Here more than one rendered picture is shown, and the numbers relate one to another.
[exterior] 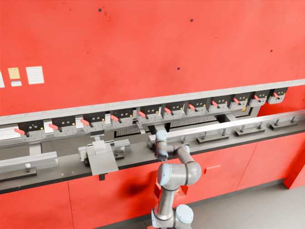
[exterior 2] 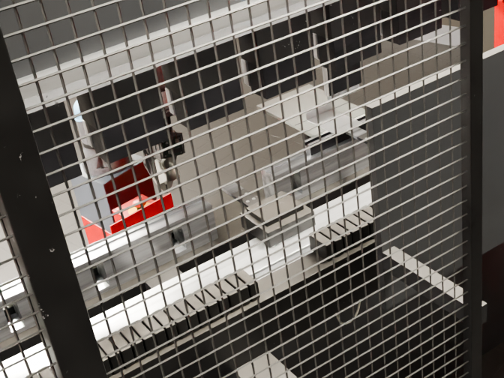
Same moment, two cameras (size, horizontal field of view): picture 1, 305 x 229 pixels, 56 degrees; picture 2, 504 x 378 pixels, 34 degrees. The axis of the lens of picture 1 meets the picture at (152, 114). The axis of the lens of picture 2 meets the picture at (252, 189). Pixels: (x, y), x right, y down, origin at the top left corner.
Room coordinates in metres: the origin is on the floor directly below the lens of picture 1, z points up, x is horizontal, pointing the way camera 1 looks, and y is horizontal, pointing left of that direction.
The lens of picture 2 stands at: (3.39, -0.01, 1.97)
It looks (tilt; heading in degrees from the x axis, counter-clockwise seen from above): 30 degrees down; 176
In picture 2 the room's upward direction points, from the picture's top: 9 degrees counter-clockwise
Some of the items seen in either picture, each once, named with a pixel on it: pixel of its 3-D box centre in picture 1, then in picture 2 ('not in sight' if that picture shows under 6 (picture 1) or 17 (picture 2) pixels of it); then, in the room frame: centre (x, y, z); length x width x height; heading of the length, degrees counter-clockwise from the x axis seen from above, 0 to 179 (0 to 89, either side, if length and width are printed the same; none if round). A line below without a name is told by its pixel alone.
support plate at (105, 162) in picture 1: (101, 158); (311, 109); (1.40, 0.32, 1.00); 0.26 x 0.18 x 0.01; 25
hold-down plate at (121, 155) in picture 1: (104, 158); not in sight; (1.50, 0.32, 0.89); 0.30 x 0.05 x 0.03; 115
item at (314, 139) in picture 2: (100, 145); (338, 134); (1.54, 0.36, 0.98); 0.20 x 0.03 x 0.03; 115
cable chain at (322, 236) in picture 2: not in sight; (389, 211); (1.98, 0.36, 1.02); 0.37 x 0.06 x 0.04; 115
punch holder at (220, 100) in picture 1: (217, 101); not in sight; (1.94, -0.51, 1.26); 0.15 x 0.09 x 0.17; 115
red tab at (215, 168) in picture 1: (212, 169); not in sight; (1.81, -0.62, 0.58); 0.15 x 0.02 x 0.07; 115
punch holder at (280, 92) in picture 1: (275, 93); not in sight; (2.19, -1.05, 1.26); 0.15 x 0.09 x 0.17; 115
